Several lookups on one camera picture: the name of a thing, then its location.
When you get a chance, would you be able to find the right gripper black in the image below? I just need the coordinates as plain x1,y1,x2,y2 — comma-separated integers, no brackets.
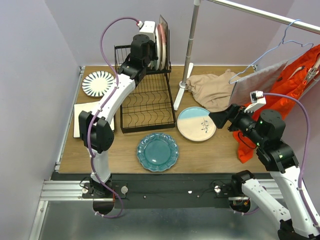
209,101,265,146

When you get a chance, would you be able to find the beige plate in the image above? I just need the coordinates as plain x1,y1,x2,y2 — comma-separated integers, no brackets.
177,106,217,142

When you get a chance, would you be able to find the white blue striped plate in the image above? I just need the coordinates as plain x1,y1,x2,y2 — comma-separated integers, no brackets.
81,70,116,98

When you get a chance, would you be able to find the teal scalloped plate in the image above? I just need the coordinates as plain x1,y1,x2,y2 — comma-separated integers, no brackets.
136,132,179,172

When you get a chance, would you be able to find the large white black-rimmed plate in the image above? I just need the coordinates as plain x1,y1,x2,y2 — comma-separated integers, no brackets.
73,118,115,138

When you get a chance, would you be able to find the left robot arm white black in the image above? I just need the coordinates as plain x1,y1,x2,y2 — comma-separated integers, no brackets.
78,33,158,198

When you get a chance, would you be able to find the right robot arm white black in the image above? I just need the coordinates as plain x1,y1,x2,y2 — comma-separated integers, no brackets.
209,104,320,240

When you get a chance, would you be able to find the silver clothes rack stand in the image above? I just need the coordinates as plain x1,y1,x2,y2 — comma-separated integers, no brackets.
173,0,320,111

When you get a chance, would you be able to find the pink plate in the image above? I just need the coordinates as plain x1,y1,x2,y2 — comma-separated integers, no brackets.
157,23,167,70

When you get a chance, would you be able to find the beige cloth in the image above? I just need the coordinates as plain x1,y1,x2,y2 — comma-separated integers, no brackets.
186,69,240,113

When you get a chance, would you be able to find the grey cloth on hanger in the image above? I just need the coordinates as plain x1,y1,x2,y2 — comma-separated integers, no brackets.
229,60,288,106

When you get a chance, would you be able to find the orange garment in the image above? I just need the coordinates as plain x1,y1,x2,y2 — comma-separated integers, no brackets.
233,45,320,164

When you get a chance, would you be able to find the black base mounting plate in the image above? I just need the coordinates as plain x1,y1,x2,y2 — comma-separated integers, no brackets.
80,173,257,213

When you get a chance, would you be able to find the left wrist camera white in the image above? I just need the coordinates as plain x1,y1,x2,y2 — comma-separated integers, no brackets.
136,20,156,43

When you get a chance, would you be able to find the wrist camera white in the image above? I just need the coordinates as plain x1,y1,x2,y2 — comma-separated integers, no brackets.
244,90,266,113
136,20,156,43

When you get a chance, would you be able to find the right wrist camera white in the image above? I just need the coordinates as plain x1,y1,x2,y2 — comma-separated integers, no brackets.
244,90,266,113

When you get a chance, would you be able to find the black wire dish rack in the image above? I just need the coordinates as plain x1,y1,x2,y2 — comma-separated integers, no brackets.
120,29,176,134

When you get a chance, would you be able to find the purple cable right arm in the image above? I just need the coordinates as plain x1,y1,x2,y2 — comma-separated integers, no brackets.
262,92,320,231

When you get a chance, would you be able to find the blue wire hanger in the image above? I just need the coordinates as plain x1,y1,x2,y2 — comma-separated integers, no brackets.
228,18,314,86

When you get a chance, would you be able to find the aluminium rail frame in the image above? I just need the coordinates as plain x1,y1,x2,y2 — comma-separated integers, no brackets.
29,65,284,240

